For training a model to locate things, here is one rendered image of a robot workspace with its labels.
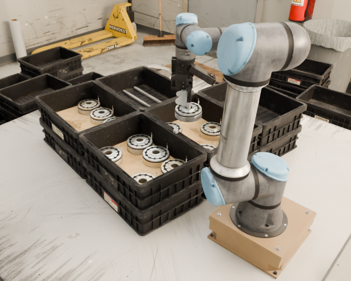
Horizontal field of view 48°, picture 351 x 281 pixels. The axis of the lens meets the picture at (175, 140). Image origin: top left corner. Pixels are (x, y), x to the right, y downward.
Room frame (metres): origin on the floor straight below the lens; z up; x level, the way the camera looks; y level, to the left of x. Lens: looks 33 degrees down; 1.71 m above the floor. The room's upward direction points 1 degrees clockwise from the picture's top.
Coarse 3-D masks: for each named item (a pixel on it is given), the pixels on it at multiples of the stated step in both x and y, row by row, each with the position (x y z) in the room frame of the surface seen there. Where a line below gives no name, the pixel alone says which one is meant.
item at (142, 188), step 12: (120, 120) 1.34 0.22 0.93; (156, 120) 1.35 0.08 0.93; (84, 132) 1.25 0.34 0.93; (84, 144) 1.19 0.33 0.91; (192, 144) 1.18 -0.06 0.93; (96, 156) 1.13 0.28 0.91; (204, 156) 1.11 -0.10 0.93; (120, 168) 1.03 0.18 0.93; (180, 168) 1.04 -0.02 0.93; (132, 180) 0.97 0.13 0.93; (156, 180) 0.97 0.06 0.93
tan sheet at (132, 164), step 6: (120, 144) 1.32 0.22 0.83; (126, 144) 1.32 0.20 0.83; (126, 150) 1.28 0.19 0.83; (126, 156) 1.24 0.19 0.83; (132, 156) 1.24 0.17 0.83; (138, 156) 1.24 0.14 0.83; (126, 162) 1.20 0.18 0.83; (132, 162) 1.20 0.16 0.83; (138, 162) 1.20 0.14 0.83; (126, 168) 1.16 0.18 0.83; (132, 168) 1.16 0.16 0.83; (138, 168) 1.16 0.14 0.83; (144, 168) 1.16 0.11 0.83; (150, 168) 1.17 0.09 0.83; (156, 168) 1.17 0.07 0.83; (132, 174) 1.13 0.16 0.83
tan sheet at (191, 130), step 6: (198, 120) 1.53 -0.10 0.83; (204, 120) 1.53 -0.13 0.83; (186, 126) 1.48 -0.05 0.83; (192, 126) 1.48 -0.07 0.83; (198, 126) 1.48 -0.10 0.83; (186, 132) 1.43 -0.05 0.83; (192, 132) 1.43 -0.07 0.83; (198, 132) 1.43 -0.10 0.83; (192, 138) 1.38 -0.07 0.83; (198, 138) 1.38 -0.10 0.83
